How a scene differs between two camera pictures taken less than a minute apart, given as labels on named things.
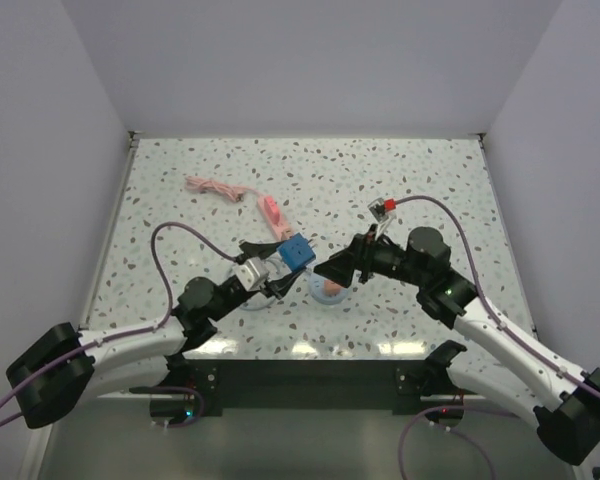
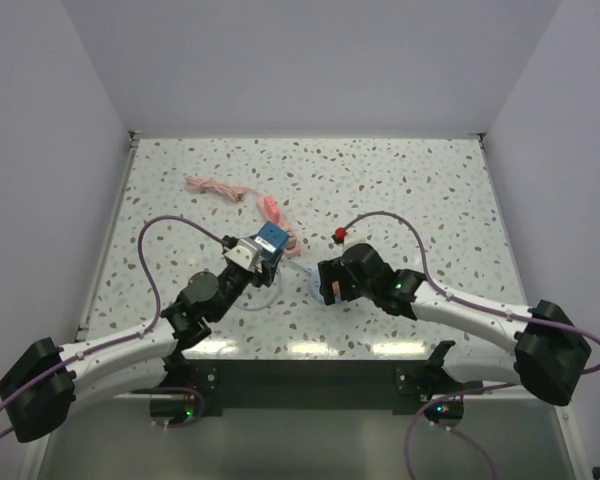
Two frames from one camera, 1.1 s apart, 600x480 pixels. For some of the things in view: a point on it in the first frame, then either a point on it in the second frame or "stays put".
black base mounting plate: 309,384 stays put
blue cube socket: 296,251 to 272,241
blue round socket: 318,293 stays put
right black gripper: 341,266 to 329,270
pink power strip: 265,204 stays put
